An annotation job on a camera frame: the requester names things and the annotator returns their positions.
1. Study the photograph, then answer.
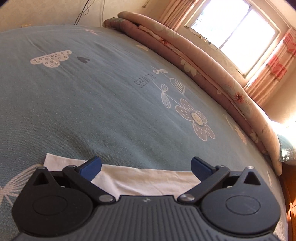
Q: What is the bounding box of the white long sleeve shirt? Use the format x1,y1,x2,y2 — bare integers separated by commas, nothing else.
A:
43,152,202,200

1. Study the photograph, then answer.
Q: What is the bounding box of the wooden headboard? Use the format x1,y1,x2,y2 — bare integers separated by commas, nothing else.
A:
280,164,296,241

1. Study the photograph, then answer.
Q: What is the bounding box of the blue grey pillow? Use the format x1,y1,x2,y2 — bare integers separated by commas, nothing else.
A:
278,135,296,166

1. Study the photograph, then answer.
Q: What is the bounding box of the pink floral folded quilt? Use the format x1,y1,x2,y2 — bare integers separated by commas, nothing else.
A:
103,11,282,175

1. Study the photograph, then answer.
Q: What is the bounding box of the blue floral bed sheet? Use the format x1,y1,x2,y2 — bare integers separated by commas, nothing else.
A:
1,25,287,240

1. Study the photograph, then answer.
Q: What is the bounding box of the pink curtain right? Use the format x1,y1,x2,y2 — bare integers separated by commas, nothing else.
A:
244,27,295,106

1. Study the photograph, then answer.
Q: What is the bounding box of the pink curtain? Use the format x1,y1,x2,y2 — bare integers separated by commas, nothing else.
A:
244,27,295,106
159,0,203,32

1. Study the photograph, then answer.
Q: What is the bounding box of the window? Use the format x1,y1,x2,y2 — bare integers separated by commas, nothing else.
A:
178,1,290,84

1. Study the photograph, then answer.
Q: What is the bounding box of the pink curtain left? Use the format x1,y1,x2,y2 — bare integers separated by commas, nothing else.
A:
159,0,203,32

